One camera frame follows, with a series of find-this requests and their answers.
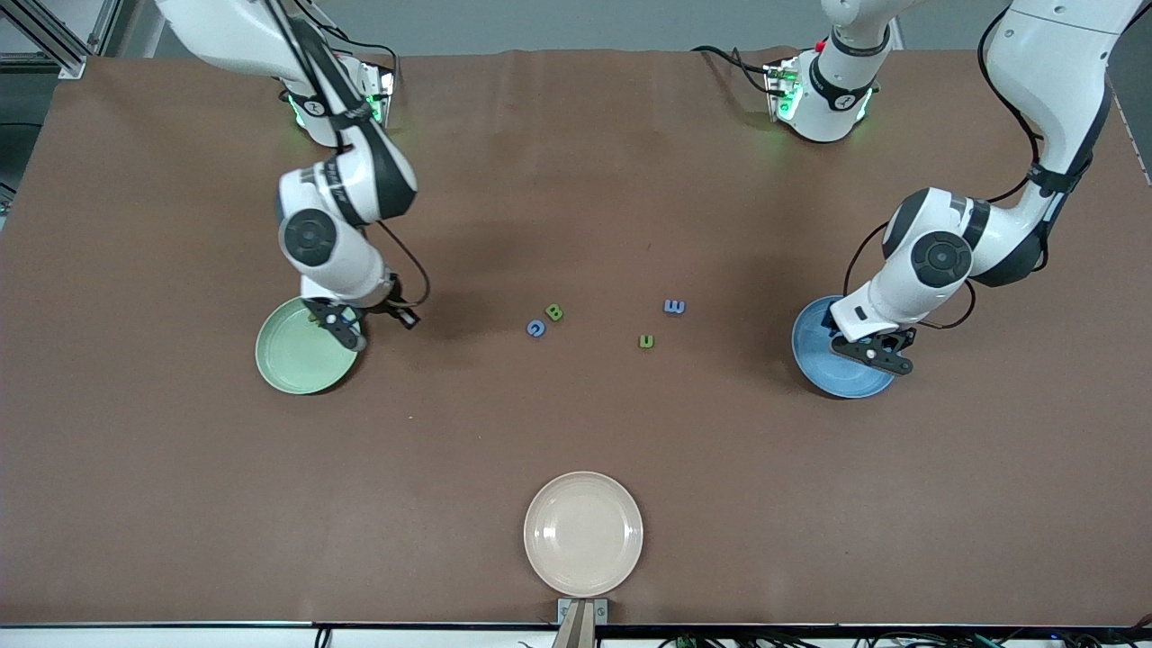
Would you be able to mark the light green plate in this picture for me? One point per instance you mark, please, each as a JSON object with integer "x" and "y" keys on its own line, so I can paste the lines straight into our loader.
{"x": 301, "y": 364}

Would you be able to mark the aluminium camera mount beam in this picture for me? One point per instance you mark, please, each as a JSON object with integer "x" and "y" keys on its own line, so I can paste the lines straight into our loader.
{"x": 576, "y": 632}

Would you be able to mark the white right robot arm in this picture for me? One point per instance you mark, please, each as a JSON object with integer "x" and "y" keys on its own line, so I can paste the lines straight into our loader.
{"x": 337, "y": 261}

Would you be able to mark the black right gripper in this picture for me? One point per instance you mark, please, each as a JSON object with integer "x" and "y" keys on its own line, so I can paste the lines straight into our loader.
{"x": 385, "y": 305}

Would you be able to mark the blue letter G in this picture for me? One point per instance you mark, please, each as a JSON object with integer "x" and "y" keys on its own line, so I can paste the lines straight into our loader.
{"x": 531, "y": 326}

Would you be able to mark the blue plate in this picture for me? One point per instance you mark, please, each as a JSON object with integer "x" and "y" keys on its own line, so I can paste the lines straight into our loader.
{"x": 814, "y": 355}

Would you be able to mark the brown table cover sheet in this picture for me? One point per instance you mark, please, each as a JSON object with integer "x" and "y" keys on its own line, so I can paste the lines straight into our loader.
{"x": 180, "y": 495}

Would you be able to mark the green letter B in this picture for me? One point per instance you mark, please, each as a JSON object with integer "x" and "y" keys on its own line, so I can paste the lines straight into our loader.
{"x": 551, "y": 313}

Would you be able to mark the blue letter m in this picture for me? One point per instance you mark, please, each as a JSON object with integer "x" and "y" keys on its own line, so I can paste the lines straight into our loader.
{"x": 674, "y": 307}

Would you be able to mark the beige plate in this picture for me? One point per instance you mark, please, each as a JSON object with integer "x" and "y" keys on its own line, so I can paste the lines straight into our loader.
{"x": 583, "y": 534}

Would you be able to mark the aluminium frame strut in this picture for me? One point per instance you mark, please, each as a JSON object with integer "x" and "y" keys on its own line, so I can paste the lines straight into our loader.
{"x": 45, "y": 63}

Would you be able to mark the grey metal mount bracket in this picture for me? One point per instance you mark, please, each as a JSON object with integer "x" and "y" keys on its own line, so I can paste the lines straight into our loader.
{"x": 603, "y": 605}

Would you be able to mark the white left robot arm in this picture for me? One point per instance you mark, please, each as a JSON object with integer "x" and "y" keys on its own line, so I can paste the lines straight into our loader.
{"x": 936, "y": 261}

